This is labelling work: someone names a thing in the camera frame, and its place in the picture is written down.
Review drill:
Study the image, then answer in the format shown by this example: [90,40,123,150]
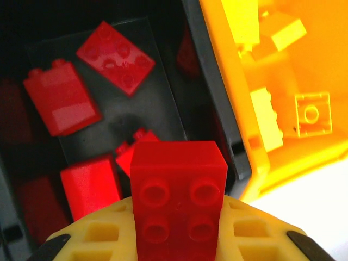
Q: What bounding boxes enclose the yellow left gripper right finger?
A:
[217,195,309,261]

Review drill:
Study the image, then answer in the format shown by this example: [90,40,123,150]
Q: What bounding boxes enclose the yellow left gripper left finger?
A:
[45,197,138,261]

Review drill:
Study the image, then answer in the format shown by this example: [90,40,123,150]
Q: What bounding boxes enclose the red lego brick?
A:
[23,59,103,137]
[76,21,156,96]
[59,159,123,221]
[115,129,161,177]
[129,140,228,261]

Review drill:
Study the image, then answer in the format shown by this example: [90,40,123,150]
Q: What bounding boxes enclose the yellow lego brick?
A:
[250,87,284,153]
[271,18,307,52]
[221,0,262,52]
[295,92,332,136]

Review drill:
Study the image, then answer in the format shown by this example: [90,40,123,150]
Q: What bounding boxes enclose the yellow plastic bin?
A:
[198,0,348,204]

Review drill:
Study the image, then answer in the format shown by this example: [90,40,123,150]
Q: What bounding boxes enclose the black plastic bin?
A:
[0,0,253,261]

